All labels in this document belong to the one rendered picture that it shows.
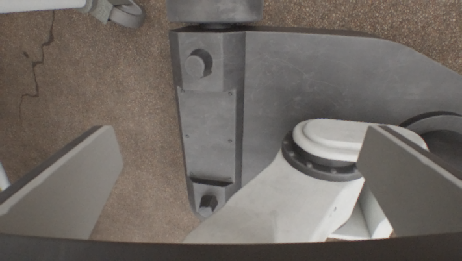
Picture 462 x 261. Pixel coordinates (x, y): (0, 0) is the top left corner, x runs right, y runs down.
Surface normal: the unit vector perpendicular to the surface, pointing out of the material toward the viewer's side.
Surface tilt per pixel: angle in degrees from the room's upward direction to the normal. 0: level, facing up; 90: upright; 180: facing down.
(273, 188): 90
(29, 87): 0
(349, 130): 90
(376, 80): 0
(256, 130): 0
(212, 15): 12
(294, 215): 90
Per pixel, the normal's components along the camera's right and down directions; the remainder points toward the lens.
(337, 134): 0.00, -0.87
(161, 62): -0.19, 0.48
